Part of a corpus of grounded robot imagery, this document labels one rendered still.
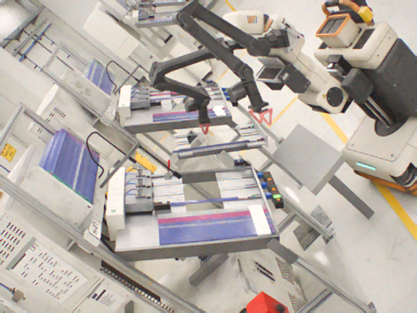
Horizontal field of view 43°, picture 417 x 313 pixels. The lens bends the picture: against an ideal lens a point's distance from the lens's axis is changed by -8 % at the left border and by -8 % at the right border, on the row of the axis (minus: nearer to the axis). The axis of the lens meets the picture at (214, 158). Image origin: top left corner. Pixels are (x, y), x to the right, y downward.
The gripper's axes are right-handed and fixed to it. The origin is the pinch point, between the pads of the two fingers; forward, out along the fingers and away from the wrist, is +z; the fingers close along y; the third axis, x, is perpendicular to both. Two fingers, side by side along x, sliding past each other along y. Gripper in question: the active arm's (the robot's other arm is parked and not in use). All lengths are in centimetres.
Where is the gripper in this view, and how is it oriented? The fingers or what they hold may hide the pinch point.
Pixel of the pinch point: (205, 132)
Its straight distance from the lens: 328.5
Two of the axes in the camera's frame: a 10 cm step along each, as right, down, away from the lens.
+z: 0.9, 9.1, 4.0
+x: 9.8, -1.5, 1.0
